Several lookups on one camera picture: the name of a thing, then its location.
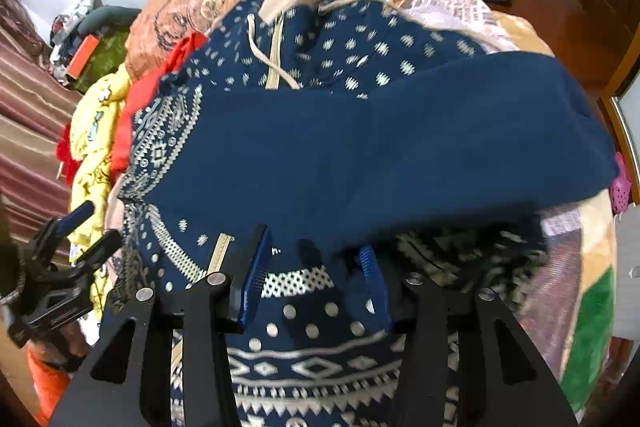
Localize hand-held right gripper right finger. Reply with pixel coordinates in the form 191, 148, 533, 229
359, 244, 587, 427

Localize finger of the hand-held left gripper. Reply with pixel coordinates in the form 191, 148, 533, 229
72, 229, 124, 269
49, 201, 97, 240

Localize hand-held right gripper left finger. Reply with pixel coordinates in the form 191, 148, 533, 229
47, 223, 275, 427

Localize navy patterned hoodie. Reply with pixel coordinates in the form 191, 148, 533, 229
97, 0, 621, 427

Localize person's left forearm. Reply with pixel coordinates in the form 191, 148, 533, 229
26, 347, 73, 425

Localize person's left hand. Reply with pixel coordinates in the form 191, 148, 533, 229
30, 318, 92, 374

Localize yellow printed cloth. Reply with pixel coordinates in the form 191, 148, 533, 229
65, 64, 135, 279

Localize striped curtain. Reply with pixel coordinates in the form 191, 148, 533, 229
0, 0, 85, 249

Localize red cloth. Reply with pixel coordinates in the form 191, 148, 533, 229
54, 32, 209, 188

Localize orange box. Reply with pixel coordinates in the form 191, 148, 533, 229
65, 34, 104, 80

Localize green patterned cloth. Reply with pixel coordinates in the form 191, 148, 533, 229
72, 29, 132, 94

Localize pile of clutter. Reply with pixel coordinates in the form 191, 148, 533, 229
49, 0, 107, 75

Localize dark grey cushion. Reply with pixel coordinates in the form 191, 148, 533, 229
75, 6, 144, 36

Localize printed blanket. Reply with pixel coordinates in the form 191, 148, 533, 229
107, 0, 620, 414

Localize pink shoes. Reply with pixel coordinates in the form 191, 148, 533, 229
607, 152, 634, 216

